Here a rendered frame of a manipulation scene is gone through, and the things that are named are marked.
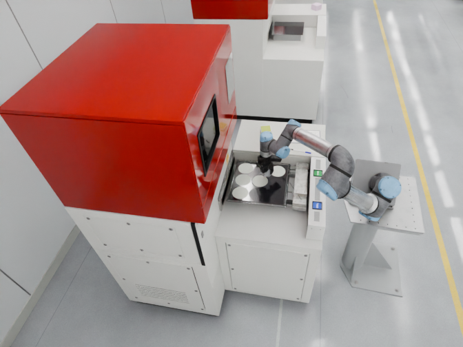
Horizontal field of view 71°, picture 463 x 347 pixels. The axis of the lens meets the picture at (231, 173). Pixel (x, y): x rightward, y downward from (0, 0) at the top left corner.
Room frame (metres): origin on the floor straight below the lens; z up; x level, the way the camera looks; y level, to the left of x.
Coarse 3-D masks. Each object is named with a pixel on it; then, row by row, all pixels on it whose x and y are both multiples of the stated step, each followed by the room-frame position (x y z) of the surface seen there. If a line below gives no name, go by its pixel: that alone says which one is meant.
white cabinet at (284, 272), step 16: (224, 240) 1.09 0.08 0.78; (240, 240) 1.06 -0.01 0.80; (224, 256) 1.09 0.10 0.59; (240, 256) 1.06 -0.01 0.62; (256, 256) 1.03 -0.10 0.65; (272, 256) 1.01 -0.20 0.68; (288, 256) 0.98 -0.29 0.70; (304, 256) 0.96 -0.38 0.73; (224, 272) 1.10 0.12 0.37; (240, 272) 1.06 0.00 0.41; (256, 272) 1.03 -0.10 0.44; (272, 272) 1.01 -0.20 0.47; (288, 272) 0.98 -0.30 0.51; (304, 272) 0.95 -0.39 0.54; (240, 288) 1.07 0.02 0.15; (256, 288) 1.04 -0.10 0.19; (272, 288) 1.01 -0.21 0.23; (288, 288) 0.98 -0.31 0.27; (304, 288) 0.95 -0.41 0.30
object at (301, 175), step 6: (300, 174) 1.47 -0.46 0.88; (306, 174) 1.47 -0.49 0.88; (300, 180) 1.42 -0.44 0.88; (306, 180) 1.41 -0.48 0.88; (294, 186) 1.38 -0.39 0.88; (300, 186) 1.37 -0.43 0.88; (306, 186) 1.37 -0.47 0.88; (294, 198) 1.27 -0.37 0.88; (306, 198) 1.27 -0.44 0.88; (300, 210) 1.20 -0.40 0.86
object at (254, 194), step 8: (256, 168) 1.55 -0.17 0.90; (272, 176) 1.46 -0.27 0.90; (280, 176) 1.45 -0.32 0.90; (232, 184) 1.43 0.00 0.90; (248, 184) 1.42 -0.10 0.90; (272, 184) 1.40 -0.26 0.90; (280, 184) 1.39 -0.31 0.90; (248, 192) 1.35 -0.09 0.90; (256, 192) 1.34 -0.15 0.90; (264, 192) 1.33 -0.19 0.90; (272, 192) 1.33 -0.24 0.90; (280, 192) 1.32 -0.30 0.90; (248, 200) 1.28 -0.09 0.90; (256, 200) 1.27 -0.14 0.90; (264, 200) 1.27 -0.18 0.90; (272, 200) 1.26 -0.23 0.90; (280, 200) 1.25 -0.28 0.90
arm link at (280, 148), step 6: (282, 138) 1.39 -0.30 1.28; (270, 144) 1.40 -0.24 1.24; (276, 144) 1.38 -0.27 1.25; (282, 144) 1.36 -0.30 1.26; (288, 144) 1.37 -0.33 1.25; (270, 150) 1.38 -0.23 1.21; (276, 150) 1.35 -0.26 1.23; (282, 150) 1.33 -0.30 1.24; (288, 150) 1.34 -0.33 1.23; (282, 156) 1.32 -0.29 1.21
